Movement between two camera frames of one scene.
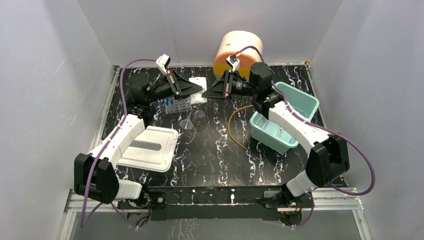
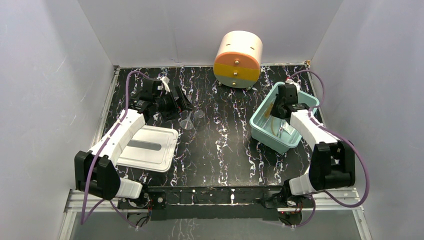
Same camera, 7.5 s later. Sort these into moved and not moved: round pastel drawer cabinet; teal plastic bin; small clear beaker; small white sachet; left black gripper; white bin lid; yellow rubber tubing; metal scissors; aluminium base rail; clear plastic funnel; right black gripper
Moved: yellow rubber tubing; small white sachet; left black gripper; right black gripper
Not moved: metal scissors; round pastel drawer cabinet; small clear beaker; aluminium base rail; clear plastic funnel; teal plastic bin; white bin lid
